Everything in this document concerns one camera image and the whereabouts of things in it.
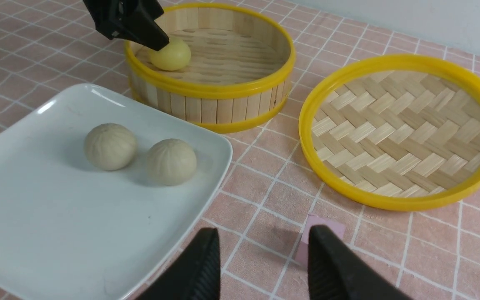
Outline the white steamed bun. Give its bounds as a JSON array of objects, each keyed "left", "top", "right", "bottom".
[
  {"left": 145, "top": 138, "right": 198, "bottom": 186},
  {"left": 84, "top": 123, "right": 138, "bottom": 171}
]

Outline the yellow steamed bun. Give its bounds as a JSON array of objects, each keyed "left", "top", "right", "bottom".
[{"left": 149, "top": 36, "right": 192, "bottom": 71}]

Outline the yellow-rimmed woven steamer lid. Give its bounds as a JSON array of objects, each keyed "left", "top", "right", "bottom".
[{"left": 298, "top": 54, "right": 480, "bottom": 211}]

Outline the yellow-rimmed bamboo steamer basket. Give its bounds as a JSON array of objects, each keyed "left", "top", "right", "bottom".
[{"left": 125, "top": 2, "right": 296, "bottom": 133}]

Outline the white square plate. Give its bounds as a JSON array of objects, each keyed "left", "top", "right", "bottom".
[{"left": 0, "top": 84, "right": 233, "bottom": 300}]

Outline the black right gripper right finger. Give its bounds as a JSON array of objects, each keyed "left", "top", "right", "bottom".
[{"left": 308, "top": 228, "right": 411, "bottom": 300}]

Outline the pink cube block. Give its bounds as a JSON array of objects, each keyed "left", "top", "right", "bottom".
[{"left": 295, "top": 213, "right": 345, "bottom": 268}]

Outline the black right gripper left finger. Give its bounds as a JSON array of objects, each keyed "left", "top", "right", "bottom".
[{"left": 137, "top": 227, "right": 221, "bottom": 300}]

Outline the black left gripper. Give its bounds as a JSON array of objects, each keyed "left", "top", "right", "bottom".
[{"left": 83, "top": 0, "right": 170, "bottom": 51}]

